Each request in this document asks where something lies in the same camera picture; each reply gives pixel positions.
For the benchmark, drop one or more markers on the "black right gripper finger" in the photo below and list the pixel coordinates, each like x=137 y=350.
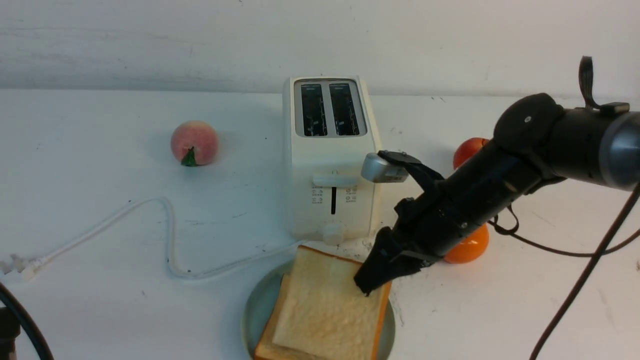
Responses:
x=380 y=266

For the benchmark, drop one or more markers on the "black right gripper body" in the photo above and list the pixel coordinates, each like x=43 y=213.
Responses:
x=429 y=226

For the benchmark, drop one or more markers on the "toasted bread slice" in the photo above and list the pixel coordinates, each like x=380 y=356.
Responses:
x=266 y=348
x=324 y=313

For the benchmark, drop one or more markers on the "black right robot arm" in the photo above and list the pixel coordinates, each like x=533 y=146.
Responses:
x=535 y=143

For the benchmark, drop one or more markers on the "orange persimmon with green leaf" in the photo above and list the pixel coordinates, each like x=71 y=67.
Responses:
x=471 y=248

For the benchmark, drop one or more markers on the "red apple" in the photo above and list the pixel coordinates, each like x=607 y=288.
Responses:
x=467 y=149

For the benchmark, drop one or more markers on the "light blue round plate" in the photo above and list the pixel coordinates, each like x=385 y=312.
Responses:
x=261 y=302

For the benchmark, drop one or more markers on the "white two-slot toaster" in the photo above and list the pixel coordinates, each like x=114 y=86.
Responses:
x=330 y=128

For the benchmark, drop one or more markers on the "pink peach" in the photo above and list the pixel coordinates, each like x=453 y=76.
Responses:
x=194 y=143

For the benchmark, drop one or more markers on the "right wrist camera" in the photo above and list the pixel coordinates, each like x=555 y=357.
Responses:
x=395 y=167

